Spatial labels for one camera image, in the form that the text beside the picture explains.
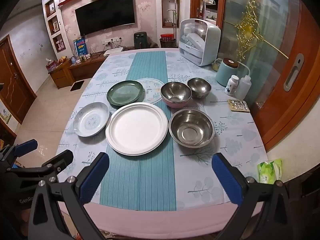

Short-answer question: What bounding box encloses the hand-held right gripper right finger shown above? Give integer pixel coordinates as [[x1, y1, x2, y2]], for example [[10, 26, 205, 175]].
[[212, 153, 297, 240]]

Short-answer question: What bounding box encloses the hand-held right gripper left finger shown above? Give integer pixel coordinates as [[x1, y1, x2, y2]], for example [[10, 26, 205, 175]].
[[27, 152, 110, 240]]

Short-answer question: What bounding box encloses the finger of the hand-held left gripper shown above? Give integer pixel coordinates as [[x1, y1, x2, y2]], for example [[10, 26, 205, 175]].
[[7, 150, 74, 180], [0, 139, 38, 168]]

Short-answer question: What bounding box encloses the blue patterned plate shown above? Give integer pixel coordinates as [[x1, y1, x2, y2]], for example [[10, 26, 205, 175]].
[[73, 102, 110, 137]]

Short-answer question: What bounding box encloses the large steel bowl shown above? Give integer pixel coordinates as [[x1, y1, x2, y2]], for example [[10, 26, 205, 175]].
[[169, 109, 215, 147]]

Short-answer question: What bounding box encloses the large white plate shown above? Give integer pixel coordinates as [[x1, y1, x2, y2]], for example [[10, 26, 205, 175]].
[[105, 102, 168, 155]]

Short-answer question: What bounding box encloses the green plate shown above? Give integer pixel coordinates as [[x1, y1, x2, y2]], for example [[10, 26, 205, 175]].
[[107, 80, 145, 106]]

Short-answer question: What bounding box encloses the small steel bowl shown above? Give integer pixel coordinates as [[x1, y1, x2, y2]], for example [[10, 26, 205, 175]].
[[187, 77, 212, 99]]

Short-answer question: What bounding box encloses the pink steel bowl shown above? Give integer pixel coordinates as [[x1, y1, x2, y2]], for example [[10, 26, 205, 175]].
[[160, 81, 192, 109]]

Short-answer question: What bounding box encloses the green tissue pack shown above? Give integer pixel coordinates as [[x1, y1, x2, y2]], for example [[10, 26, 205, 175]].
[[257, 159, 282, 185]]

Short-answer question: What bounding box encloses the teal striped table runner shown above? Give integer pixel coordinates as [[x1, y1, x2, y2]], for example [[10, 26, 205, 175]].
[[99, 51, 177, 212]]

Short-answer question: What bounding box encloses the tree print tablecloth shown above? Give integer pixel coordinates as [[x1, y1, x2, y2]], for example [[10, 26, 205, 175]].
[[56, 49, 269, 212]]

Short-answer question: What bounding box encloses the brown wooden door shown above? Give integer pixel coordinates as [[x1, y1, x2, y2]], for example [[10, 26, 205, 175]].
[[0, 35, 37, 125]]

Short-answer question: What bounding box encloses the pink table cover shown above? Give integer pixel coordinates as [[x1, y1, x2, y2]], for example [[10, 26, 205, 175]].
[[82, 200, 265, 240]]

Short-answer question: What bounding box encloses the pink tissue box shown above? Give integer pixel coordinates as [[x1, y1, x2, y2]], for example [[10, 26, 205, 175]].
[[45, 58, 58, 74]]

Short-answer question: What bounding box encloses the wooden glass sliding door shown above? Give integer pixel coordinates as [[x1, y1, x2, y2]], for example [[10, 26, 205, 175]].
[[220, 0, 320, 153]]

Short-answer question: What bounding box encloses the wooden television cabinet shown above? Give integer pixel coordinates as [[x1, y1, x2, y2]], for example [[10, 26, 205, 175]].
[[47, 46, 133, 90]]

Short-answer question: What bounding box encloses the clear squeeze bottle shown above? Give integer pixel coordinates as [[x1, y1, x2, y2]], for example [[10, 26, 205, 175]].
[[234, 61, 251, 100]]

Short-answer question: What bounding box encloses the white pill bottle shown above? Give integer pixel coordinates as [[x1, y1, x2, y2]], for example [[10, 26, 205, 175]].
[[224, 75, 239, 96]]

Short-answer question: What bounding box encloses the light blue wooden-lid canister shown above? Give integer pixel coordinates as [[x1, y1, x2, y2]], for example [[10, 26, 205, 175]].
[[215, 58, 240, 87]]

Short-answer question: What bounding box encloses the blue printed box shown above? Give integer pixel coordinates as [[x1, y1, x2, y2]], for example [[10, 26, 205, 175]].
[[73, 37, 87, 55]]

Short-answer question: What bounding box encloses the yellow glass jar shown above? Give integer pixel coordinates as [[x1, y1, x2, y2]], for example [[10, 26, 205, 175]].
[[212, 58, 223, 72]]

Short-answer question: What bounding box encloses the white set-top box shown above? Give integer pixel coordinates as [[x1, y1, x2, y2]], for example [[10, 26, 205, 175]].
[[103, 47, 125, 57]]

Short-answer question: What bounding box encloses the white dish sterilizer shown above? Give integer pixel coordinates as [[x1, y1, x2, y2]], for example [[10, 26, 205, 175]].
[[179, 18, 221, 67]]

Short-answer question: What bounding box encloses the dark green air fryer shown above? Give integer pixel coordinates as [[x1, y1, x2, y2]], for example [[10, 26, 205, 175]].
[[134, 32, 148, 49]]

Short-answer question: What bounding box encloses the red-lid black bin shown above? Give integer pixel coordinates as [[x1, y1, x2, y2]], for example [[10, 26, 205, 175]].
[[160, 34, 176, 48]]

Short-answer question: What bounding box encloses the black television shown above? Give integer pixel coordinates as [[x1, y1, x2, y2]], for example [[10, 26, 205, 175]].
[[75, 0, 136, 36]]

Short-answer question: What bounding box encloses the white stick vacuum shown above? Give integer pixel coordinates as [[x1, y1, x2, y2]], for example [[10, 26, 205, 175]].
[[170, 0, 179, 34]]

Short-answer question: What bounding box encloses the silver door handle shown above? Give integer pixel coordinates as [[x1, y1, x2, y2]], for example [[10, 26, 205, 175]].
[[284, 53, 304, 92]]

